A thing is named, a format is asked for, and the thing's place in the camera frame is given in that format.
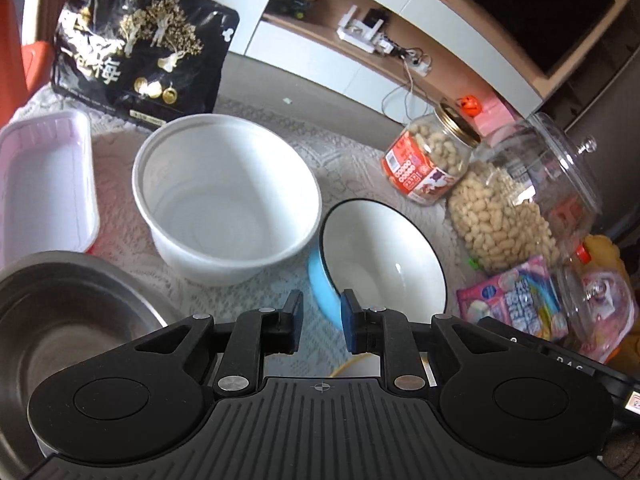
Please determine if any small clear candy jar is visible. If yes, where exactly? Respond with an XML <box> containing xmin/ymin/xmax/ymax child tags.
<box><xmin>557</xmin><ymin>247</ymin><xmax>640</xmax><ymax>364</ymax></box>

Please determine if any white rectangular plastic tray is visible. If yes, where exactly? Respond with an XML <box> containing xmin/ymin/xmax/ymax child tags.
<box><xmin>0</xmin><ymin>110</ymin><xmax>101</xmax><ymax>269</ymax></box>

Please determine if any white lace tablecloth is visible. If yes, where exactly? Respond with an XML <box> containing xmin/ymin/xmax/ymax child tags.
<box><xmin>0</xmin><ymin>82</ymin><xmax>501</xmax><ymax>377</ymax></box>

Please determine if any white power strip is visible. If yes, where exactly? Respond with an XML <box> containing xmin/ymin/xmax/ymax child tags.
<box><xmin>382</xmin><ymin>35</ymin><xmax>432</xmax><ymax>77</ymax></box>

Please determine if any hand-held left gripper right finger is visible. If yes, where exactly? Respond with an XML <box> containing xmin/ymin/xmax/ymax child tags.
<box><xmin>340</xmin><ymin>289</ymin><xmax>505</xmax><ymax>396</ymax></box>

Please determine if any peanut jar with red label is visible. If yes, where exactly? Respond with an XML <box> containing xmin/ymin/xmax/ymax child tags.
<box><xmin>381</xmin><ymin>102</ymin><xmax>482</xmax><ymax>207</ymax></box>

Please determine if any large white plastic bowl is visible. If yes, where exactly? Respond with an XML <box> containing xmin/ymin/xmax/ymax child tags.
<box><xmin>131</xmin><ymin>114</ymin><xmax>323</xmax><ymax>287</ymax></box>

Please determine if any white cable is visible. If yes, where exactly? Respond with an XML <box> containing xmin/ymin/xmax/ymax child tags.
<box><xmin>382</xmin><ymin>60</ymin><xmax>427</xmax><ymax>126</ymax></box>

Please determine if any dark shelf cabinet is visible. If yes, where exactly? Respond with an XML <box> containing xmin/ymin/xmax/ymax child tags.
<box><xmin>540</xmin><ymin>52</ymin><xmax>640</xmax><ymax>241</ymax></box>

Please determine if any green toy tractor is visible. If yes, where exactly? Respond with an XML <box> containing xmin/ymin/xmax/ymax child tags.
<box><xmin>279</xmin><ymin>0</ymin><xmax>319</xmax><ymax>19</ymax></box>

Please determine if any black snack bag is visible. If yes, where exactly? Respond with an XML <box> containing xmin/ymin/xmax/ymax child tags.
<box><xmin>50</xmin><ymin>0</ymin><xmax>241</xmax><ymax>124</ymax></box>

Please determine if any pink marshmallow packet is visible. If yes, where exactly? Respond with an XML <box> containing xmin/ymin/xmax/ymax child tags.
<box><xmin>456</xmin><ymin>255</ymin><xmax>571</xmax><ymax>344</ymax></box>

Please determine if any white router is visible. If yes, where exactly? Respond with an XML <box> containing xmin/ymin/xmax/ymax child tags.
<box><xmin>336</xmin><ymin>5</ymin><xmax>391</xmax><ymax>54</ymax></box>

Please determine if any stainless steel bowl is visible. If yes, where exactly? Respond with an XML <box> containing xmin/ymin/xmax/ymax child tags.
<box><xmin>0</xmin><ymin>251</ymin><xmax>184</xmax><ymax>466</ymax></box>

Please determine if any blue bowl with white inside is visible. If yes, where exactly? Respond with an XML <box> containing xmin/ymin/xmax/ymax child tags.
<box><xmin>307</xmin><ymin>199</ymin><xmax>448</xmax><ymax>347</ymax></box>

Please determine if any black television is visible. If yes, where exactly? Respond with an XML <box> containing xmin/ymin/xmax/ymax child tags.
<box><xmin>425</xmin><ymin>0</ymin><xmax>619</xmax><ymax>79</ymax></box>

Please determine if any large clear jar of peanuts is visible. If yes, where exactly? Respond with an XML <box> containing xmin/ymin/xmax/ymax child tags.
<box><xmin>447</xmin><ymin>112</ymin><xmax>606</xmax><ymax>274</ymax></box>

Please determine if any orange plastic chair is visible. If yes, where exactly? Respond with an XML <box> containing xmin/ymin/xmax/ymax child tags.
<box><xmin>0</xmin><ymin>0</ymin><xmax>54</xmax><ymax>127</ymax></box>

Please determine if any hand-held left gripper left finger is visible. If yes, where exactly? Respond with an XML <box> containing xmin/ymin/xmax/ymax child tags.
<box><xmin>135</xmin><ymin>290</ymin><xmax>305</xmax><ymax>397</ymax></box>

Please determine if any pink box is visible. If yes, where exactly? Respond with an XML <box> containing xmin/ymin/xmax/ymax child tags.
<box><xmin>475</xmin><ymin>95</ymin><xmax>517</xmax><ymax>134</ymax></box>

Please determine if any white and wood TV cabinet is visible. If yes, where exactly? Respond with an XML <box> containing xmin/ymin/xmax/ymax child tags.
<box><xmin>180</xmin><ymin>0</ymin><xmax>640</xmax><ymax>117</ymax></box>

